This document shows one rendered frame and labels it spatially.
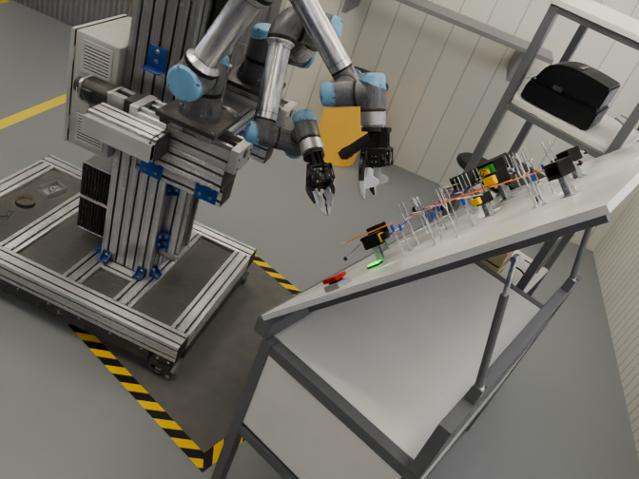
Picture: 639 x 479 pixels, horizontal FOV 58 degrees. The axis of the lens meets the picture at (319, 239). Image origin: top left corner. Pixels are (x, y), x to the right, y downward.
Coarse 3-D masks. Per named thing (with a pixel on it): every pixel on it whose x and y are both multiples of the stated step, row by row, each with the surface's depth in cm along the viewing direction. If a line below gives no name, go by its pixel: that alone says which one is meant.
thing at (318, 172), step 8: (312, 152) 182; (320, 152) 185; (304, 160) 188; (312, 160) 184; (320, 160) 185; (312, 168) 183; (320, 168) 182; (328, 168) 182; (312, 176) 185; (320, 176) 182; (328, 176) 181; (312, 184) 185; (320, 184) 185; (328, 184) 186
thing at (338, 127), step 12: (324, 108) 455; (336, 108) 442; (348, 108) 438; (324, 120) 455; (336, 120) 446; (348, 120) 443; (324, 132) 457; (336, 132) 451; (348, 132) 449; (360, 132) 453; (324, 144) 461; (336, 144) 456; (348, 144) 457; (324, 156) 465; (336, 156) 462
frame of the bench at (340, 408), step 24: (480, 264) 253; (264, 360) 179; (288, 360) 172; (312, 384) 168; (240, 408) 194; (336, 408) 165; (240, 432) 198; (360, 432) 161; (456, 432) 170; (264, 456) 193; (384, 456) 158; (408, 456) 158
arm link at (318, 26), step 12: (288, 0) 174; (300, 0) 171; (312, 0) 171; (300, 12) 173; (312, 12) 172; (324, 12) 175; (312, 24) 173; (324, 24) 174; (312, 36) 176; (324, 36) 174; (336, 36) 176; (324, 48) 176; (336, 48) 176; (324, 60) 178; (336, 60) 177; (348, 60) 178; (336, 72) 178; (348, 72) 178; (360, 72) 184
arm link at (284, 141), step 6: (282, 132) 195; (288, 132) 196; (282, 138) 194; (288, 138) 195; (282, 144) 195; (288, 144) 196; (294, 144) 195; (282, 150) 199; (288, 150) 198; (294, 150) 197; (288, 156) 202; (294, 156) 201; (300, 156) 203
